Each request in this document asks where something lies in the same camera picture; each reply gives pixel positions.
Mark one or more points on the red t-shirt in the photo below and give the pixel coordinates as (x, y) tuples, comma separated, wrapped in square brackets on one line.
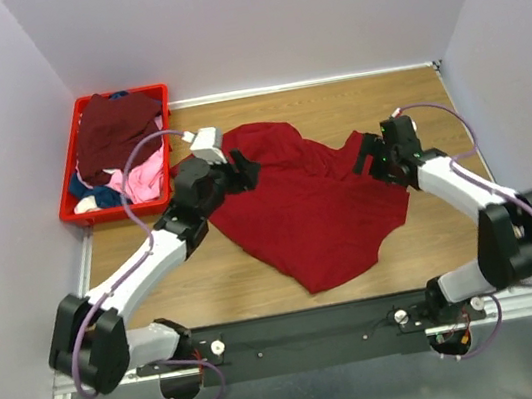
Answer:
[(310, 216)]

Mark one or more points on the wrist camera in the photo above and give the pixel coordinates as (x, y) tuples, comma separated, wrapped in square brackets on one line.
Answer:
[(206, 144), (404, 124)]

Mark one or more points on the white garment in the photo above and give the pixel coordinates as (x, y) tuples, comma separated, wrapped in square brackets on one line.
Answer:
[(85, 205)]

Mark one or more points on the maroon t-shirt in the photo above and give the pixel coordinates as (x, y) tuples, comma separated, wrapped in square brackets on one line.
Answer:
[(109, 130)]

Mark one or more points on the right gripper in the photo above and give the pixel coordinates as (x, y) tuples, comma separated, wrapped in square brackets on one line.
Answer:
[(372, 141)]

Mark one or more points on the pink t-shirt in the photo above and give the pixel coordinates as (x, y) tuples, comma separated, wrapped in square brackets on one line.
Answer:
[(144, 180)]

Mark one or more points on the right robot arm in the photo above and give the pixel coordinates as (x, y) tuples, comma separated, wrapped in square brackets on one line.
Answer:
[(503, 216)]

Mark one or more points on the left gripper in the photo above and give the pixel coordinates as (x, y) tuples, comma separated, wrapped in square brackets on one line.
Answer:
[(248, 176)]

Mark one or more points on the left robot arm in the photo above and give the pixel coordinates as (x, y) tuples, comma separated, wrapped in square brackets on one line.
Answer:
[(91, 342)]

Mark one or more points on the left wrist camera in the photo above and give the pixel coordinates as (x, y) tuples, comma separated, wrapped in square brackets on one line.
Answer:
[(206, 144)]

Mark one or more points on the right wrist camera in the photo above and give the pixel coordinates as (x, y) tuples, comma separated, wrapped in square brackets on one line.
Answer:
[(404, 124)]

